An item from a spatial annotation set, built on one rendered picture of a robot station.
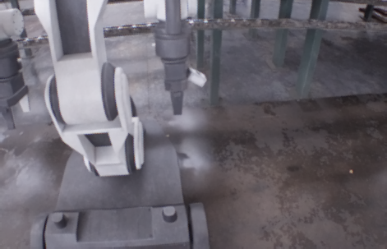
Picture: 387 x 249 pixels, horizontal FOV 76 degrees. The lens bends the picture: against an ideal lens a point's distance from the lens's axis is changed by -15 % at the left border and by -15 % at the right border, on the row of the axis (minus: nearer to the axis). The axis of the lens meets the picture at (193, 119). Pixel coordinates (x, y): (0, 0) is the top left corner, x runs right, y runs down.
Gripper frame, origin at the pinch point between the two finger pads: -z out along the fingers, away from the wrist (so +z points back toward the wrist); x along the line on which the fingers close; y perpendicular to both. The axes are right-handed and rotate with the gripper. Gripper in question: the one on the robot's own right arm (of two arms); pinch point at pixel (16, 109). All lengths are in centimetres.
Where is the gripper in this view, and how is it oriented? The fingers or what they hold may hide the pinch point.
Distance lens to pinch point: 83.9
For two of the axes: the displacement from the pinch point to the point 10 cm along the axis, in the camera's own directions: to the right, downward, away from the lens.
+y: 9.9, -0.8, 1.1
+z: -0.3, -8.9, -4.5
